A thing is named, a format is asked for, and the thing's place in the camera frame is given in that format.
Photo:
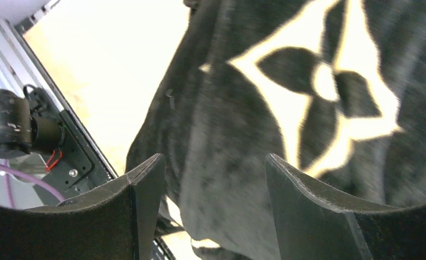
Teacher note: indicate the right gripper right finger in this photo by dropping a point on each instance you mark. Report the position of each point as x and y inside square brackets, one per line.
[314, 220]

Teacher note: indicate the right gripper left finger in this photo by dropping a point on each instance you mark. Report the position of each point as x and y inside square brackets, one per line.
[113, 221]

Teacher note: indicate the black pillowcase with beige flowers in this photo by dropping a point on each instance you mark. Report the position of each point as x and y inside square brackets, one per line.
[335, 88]

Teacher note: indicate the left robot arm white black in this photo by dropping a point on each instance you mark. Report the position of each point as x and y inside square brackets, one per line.
[28, 124]

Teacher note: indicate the aluminium frame rail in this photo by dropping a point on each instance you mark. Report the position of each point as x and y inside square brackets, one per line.
[19, 66]

